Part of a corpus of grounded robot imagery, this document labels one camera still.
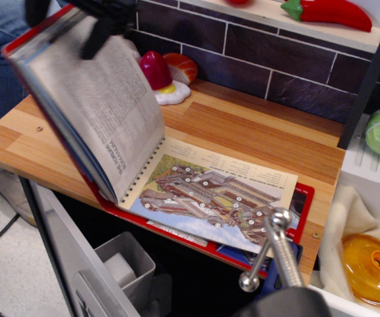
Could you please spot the toy salmon sushi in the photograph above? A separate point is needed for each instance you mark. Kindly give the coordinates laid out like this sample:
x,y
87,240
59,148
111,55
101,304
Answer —
x,y
182,68

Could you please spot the grey plastic bin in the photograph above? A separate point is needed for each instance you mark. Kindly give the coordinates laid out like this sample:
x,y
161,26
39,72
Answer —
x,y
130,266

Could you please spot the white dish rack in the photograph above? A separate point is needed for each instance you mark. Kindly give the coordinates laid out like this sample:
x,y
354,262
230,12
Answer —
x,y
359,159

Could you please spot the toy fried egg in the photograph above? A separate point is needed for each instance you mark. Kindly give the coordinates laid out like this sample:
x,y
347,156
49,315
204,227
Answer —
x,y
175,93

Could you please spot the cream cloth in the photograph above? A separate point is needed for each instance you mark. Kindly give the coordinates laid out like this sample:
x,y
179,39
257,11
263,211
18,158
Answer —
x,y
348,215

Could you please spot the dark red toy fruit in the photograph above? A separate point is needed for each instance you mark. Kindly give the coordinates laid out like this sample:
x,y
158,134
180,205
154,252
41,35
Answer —
x,y
156,70

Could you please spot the red toy on shelf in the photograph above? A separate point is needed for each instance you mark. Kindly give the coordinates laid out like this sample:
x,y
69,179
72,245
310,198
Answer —
x,y
239,2

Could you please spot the red toy chili pepper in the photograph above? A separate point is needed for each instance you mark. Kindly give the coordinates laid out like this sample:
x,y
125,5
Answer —
x,y
340,12

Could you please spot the grey cabinet door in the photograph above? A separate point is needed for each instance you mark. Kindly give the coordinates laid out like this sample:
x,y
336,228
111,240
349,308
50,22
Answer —
x,y
86,284

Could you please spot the red spiral-bound guide book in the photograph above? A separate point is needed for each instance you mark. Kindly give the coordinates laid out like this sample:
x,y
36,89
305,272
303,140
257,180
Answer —
x,y
107,116

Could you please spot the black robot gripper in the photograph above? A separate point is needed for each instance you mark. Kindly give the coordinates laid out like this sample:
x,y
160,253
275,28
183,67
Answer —
x,y
113,19

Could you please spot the orange glass lid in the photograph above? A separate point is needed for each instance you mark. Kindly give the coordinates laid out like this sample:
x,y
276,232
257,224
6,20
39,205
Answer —
x,y
361,253

